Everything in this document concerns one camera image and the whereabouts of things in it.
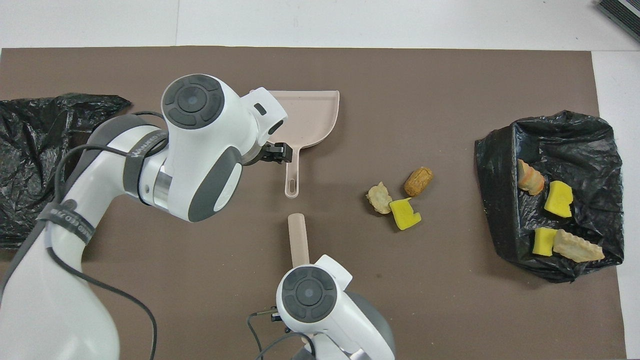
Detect green and yellow sponge piece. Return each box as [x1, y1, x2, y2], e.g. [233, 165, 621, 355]
[533, 227, 557, 257]

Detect brown oval sponge chunk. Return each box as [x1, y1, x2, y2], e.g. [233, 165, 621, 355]
[403, 166, 434, 198]

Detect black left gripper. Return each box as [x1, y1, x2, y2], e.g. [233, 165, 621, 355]
[243, 142, 294, 167]

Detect beige hand brush black bristles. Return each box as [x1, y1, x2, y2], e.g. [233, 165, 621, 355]
[287, 213, 312, 266]

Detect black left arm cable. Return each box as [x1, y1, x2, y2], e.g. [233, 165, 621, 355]
[46, 110, 168, 360]

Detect dark grey ribbed panel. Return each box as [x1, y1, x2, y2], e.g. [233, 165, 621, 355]
[596, 0, 640, 43]

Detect plain yellow sponge piece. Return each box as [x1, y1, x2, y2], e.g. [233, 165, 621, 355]
[544, 180, 574, 219]

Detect notched yellow sponge piece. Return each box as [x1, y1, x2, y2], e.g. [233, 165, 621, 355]
[388, 197, 422, 231]

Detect black plastic trash bag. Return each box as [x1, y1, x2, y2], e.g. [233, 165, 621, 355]
[474, 110, 626, 284]
[0, 92, 132, 251]

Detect beige sponge chunk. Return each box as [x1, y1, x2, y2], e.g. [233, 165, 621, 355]
[552, 228, 606, 263]
[366, 181, 394, 215]
[516, 158, 546, 196]

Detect large brown table mat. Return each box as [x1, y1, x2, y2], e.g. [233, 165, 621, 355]
[0, 46, 628, 360]

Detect beige plastic dustpan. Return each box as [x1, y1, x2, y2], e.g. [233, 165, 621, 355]
[267, 90, 341, 199]

